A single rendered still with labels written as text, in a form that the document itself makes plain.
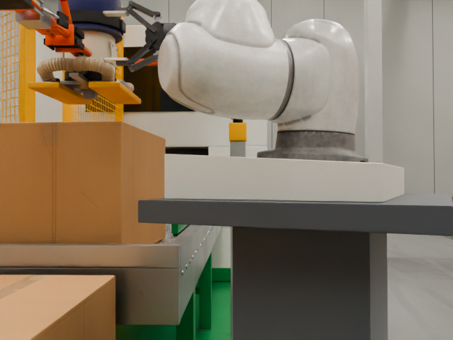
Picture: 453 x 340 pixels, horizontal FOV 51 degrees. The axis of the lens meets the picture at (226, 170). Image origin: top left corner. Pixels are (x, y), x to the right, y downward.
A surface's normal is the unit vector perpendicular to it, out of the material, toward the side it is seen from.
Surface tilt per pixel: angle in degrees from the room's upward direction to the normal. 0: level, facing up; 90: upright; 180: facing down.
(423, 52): 90
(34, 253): 90
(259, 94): 124
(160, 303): 90
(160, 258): 90
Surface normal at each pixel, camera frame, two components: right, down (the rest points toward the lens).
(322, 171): -0.42, -0.01
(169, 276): -0.04, -0.02
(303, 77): 0.34, 0.07
